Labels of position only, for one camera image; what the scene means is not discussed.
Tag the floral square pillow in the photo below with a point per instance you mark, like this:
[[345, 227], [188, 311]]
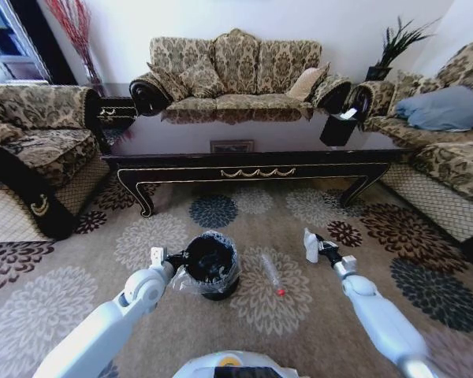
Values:
[[200, 80], [324, 80], [163, 80]]

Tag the beige plain pillow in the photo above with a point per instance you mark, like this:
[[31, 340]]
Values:
[[304, 86]]

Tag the black round trash bin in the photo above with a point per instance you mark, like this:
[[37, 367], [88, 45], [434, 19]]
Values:
[[213, 264]]

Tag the small framed tray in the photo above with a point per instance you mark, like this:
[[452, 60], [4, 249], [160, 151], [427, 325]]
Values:
[[232, 146]]

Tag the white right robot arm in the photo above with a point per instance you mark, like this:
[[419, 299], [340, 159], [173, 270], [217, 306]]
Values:
[[378, 319]]

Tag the glass floor vase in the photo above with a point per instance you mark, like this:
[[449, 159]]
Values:
[[93, 78]]

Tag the dark curtain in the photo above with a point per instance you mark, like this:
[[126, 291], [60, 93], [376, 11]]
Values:
[[49, 43]]

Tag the floral sofa with lattice skirt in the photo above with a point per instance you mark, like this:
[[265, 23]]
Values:
[[445, 157]]

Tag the clear bottle with red cap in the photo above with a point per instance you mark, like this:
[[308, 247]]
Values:
[[272, 273]]

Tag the white robot front shell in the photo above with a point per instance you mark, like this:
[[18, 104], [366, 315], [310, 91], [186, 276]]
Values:
[[232, 366]]

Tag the clear plastic bin liner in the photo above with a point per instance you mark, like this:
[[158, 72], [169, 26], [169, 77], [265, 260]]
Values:
[[183, 281]]

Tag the window with white frame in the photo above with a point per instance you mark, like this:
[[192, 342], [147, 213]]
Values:
[[4, 43]]

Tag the green spiky plant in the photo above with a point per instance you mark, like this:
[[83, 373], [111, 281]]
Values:
[[398, 41]]

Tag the floral sofa with black trim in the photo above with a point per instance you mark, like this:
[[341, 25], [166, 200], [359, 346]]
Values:
[[43, 145]]

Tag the floral patterned rug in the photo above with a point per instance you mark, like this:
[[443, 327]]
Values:
[[43, 307]]

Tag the black plant pot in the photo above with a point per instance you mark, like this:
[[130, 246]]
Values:
[[378, 73]]

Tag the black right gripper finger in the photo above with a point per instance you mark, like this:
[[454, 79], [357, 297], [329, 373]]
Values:
[[321, 251], [321, 239]]

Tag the blue grey cushion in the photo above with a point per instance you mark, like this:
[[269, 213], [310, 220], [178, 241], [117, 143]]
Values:
[[441, 108]]

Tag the dark side table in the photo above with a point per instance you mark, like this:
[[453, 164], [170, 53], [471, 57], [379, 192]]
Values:
[[114, 110]]

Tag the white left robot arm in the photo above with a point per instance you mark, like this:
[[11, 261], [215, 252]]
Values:
[[110, 319]]

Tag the black tissue box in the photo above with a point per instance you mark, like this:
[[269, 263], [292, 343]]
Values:
[[337, 128]]

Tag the red decorative branches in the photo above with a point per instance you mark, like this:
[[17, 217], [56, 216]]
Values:
[[75, 27]]

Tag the white paper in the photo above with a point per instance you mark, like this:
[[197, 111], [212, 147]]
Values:
[[310, 246]]

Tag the three-seat floral sofa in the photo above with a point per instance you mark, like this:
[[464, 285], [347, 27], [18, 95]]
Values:
[[236, 63]]

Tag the dark glossy coffee table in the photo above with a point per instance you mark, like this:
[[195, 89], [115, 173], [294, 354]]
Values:
[[260, 132]]

